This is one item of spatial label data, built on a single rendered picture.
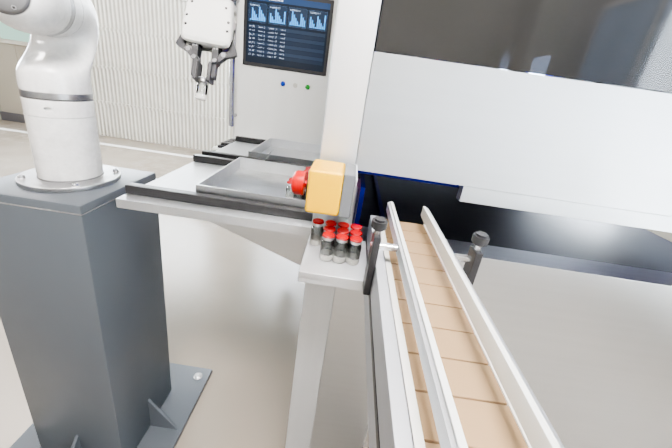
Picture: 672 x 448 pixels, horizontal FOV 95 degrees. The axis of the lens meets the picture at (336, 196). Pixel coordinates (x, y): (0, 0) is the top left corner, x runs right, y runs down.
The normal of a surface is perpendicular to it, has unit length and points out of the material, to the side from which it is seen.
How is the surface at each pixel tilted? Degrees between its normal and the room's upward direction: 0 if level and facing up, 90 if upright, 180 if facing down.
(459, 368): 0
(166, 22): 90
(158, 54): 90
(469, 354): 0
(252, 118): 90
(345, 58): 90
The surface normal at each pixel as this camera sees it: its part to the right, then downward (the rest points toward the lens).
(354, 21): -0.07, 0.34
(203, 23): 0.08, 0.12
